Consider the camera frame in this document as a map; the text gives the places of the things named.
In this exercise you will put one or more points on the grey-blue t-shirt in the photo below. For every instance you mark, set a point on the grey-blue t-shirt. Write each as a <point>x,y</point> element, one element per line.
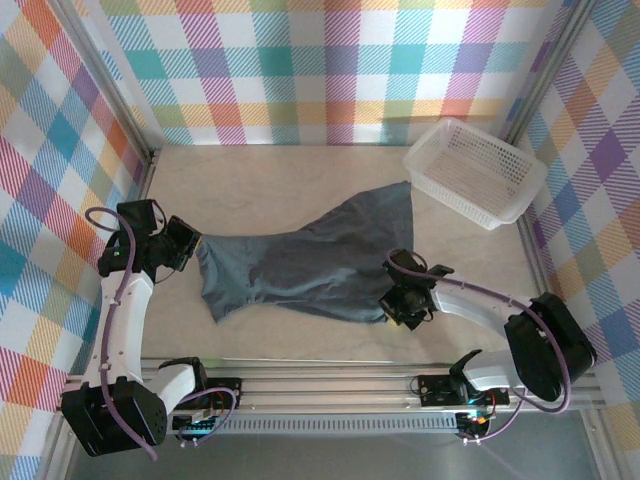
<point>300,270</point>

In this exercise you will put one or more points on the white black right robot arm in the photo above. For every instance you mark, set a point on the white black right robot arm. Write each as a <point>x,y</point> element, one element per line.
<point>475,300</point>

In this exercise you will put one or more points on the wide aluminium extrusion beam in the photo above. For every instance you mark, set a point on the wide aluminium extrusion beam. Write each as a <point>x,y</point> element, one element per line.
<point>325,395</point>

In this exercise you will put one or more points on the black circuit board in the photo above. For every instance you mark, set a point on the black circuit board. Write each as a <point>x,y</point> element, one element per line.
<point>197,427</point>
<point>472,422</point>

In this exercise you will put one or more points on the white plastic mesh basket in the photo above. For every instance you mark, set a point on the white plastic mesh basket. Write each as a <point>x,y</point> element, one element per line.
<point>470,165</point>

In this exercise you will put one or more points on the grey metal base sheet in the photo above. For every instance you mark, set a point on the grey metal base sheet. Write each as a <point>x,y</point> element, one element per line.
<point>325,460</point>

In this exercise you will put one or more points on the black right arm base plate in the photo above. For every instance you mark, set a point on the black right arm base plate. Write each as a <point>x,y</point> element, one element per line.
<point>435,390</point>

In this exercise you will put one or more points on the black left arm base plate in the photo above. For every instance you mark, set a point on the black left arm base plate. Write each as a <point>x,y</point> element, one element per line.
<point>227,392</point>

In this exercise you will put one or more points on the aluminium frame post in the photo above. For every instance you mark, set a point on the aluminium frame post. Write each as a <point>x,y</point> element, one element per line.
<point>547,75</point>
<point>105,80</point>

